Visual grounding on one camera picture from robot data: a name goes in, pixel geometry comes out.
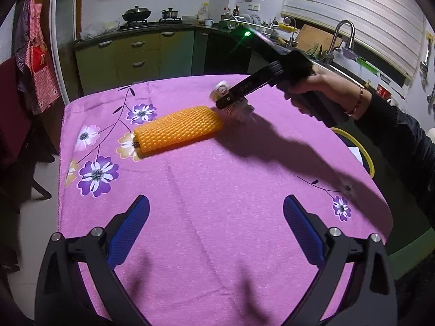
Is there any white plastic bag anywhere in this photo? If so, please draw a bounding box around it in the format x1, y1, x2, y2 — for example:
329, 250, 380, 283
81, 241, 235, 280
82, 22, 121, 38

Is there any orange foam net sleeve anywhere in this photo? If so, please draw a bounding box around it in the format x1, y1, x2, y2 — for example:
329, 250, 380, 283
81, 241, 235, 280
132, 106, 225, 158

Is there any person's right hand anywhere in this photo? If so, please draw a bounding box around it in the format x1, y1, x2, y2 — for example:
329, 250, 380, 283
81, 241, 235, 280
282, 65, 371, 120

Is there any beaded bracelet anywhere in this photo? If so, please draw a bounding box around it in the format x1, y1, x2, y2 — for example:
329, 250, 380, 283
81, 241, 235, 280
345, 86, 368, 118

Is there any gas stove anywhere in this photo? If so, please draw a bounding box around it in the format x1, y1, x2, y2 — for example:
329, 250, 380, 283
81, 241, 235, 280
120, 18, 184, 29

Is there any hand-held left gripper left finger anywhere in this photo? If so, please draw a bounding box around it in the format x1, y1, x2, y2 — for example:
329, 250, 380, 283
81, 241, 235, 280
35, 194, 151, 326

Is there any person's right forearm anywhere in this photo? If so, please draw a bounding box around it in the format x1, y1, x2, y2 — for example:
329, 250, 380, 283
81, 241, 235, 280
353, 88, 435, 211

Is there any purple floral tablecloth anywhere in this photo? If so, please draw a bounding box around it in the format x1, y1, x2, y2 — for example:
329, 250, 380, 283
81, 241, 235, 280
58, 74, 395, 326

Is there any striped window blind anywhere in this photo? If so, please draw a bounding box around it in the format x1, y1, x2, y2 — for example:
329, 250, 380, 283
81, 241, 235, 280
281, 0, 427, 77

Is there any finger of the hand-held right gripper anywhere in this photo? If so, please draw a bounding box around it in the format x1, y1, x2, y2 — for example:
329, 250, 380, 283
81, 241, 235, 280
216, 62, 284, 110

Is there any black wok with lid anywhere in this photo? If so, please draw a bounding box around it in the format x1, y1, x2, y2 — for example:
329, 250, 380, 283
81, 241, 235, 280
122, 6, 152, 23

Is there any green kitchen cabinet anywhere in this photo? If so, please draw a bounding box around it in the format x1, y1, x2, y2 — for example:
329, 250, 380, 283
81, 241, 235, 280
74, 29, 209, 89

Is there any dish rack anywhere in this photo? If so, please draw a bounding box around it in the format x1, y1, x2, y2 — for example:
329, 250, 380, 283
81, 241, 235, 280
222, 14, 272, 31

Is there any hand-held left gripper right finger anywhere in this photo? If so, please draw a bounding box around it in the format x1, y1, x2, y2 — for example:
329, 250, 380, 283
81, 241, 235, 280
283, 194, 398, 326

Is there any wooden cutting board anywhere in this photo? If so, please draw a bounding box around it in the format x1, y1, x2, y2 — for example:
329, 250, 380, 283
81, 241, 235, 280
296, 24, 344, 53

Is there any small clear jar white lid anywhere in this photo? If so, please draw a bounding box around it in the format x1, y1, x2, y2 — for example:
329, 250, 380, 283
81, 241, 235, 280
211, 80, 255, 123

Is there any steel kitchen faucet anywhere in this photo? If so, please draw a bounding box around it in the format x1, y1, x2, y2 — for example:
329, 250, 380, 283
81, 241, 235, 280
330, 20, 356, 53

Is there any red checked apron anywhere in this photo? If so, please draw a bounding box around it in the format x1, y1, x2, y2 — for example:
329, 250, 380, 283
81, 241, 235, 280
25, 0, 62, 114

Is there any yellow-rimmed trash bin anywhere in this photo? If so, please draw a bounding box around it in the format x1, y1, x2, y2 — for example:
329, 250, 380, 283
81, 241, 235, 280
331, 127, 375, 177

